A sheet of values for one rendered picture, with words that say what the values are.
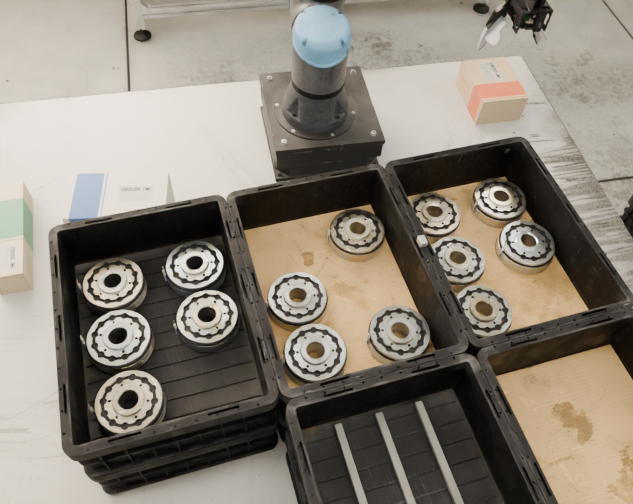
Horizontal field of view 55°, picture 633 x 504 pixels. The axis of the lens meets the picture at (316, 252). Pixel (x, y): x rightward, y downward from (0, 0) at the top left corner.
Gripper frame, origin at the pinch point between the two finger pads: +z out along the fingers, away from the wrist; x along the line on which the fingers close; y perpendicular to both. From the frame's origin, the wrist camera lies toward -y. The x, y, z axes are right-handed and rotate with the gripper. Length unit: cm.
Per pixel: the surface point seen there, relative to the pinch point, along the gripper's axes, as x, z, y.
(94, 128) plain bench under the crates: -100, 17, -5
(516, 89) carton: 4.0, 9.8, 4.8
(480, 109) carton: -6.1, 12.1, 8.0
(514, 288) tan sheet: -22, 4, 63
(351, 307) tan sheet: -52, 4, 61
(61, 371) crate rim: -98, -6, 70
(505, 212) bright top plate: -19, 1, 47
